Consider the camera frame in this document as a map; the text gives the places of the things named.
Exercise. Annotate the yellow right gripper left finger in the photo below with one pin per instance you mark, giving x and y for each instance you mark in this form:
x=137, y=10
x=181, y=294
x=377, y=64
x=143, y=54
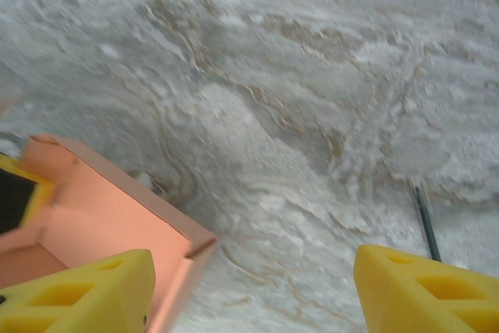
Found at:
x=109, y=302

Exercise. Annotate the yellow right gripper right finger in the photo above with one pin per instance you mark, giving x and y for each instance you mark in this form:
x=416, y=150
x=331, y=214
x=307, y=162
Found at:
x=397, y=302

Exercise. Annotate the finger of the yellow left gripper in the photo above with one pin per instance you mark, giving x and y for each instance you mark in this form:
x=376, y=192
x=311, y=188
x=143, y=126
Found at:
x=19, y=196

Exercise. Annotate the black pen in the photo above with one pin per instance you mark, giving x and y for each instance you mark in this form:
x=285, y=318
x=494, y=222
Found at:
x=427, y=220

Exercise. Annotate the pink paper box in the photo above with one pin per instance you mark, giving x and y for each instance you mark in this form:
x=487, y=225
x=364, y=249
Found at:
x=109, y=212

